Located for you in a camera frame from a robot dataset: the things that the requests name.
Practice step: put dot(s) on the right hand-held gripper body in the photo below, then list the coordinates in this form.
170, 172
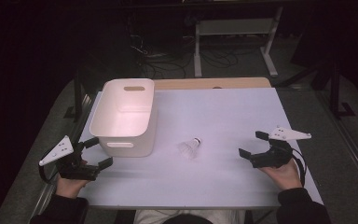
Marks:
273, 157

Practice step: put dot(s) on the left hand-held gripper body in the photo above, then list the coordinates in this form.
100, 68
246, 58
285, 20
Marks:
74, 172

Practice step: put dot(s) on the white plastic storage bin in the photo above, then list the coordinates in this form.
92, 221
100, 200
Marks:
122, 121

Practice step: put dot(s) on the white plastic shuttlecock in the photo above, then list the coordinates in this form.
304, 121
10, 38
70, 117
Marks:
189, 147

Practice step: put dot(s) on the person's left hand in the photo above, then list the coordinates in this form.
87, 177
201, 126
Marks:
68, 186

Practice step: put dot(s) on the person's right hand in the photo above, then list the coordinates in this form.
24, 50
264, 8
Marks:
284, 177

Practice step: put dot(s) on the black metal stand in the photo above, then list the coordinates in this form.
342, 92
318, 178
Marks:
334, 93
78, 93

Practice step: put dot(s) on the person's legs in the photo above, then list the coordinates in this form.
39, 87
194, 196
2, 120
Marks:
149, 217

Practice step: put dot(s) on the wooden table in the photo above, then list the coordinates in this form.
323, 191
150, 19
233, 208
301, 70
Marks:
199, 83

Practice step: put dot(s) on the white metal desk frame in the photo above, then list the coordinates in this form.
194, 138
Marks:
230, 27

